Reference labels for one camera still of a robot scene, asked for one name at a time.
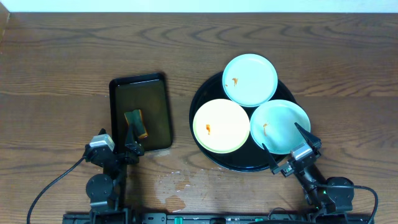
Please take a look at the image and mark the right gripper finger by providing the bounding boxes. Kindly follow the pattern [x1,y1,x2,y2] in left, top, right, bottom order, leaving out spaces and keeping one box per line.
[294,123,322,150]
[262,143,279,170]

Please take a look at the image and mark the orange green scrub sponge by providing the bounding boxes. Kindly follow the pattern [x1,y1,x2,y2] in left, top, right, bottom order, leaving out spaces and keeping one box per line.
[124,109,148,139]

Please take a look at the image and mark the light blue plate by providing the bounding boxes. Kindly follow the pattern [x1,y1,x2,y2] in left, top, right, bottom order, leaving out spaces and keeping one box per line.
[250,100,311,154]
[221,54,278,107]

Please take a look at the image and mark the yellow plate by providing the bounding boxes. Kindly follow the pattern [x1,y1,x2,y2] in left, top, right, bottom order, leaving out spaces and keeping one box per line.
[193,99,250,154]

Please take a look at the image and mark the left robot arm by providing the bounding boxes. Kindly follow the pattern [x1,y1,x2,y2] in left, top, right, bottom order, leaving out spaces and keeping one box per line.
[83,124,144,224]

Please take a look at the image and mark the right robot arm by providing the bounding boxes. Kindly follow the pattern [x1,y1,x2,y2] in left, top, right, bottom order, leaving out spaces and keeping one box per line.
[262,123,354,223]

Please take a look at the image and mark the black round tray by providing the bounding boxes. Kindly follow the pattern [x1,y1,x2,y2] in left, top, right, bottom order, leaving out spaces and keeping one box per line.
[188,71,300,173]

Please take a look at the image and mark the black rectangular tray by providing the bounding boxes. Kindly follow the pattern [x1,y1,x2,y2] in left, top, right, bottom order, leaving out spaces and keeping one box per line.
[109,73,173,152]

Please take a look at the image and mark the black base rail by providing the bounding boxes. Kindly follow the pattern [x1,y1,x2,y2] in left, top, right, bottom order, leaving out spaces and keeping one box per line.
[62,212,374,224]

